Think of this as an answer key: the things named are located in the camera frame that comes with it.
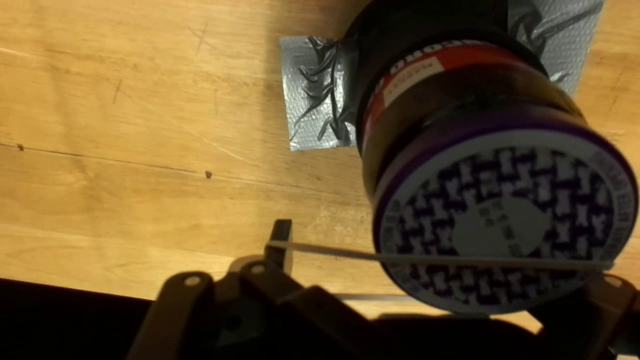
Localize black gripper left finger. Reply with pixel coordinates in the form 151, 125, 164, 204
126, 251, 374, 360

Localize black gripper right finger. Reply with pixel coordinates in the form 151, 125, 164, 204
530, 275, 640, 360

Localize dark bottle with purple lid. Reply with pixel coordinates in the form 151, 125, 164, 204
346, 0, 638, 314

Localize grey duct tape left piece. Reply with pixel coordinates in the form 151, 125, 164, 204
280, 37, 353, 153

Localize grey duct tape piece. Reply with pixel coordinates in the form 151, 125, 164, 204
508, 0, 604, 97
280, 37, 353, 153

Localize grey duct tape right piece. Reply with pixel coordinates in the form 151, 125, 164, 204
508, 0, 604, 97

